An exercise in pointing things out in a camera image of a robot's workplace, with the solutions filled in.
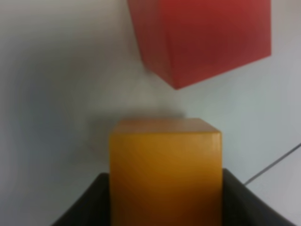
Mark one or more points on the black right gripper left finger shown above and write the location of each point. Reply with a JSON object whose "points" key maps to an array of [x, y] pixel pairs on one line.
{"points": [[93, 208]]}

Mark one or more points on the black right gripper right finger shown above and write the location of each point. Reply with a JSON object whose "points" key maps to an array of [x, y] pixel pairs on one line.
{"points": [[240, 207]]}

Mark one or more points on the red cube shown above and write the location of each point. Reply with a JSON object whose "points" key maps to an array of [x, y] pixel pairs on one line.
{"points": [[188, 41]]}

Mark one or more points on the orange cube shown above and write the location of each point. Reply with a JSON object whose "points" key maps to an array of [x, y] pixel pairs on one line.
{"points": [[165, 172]]}

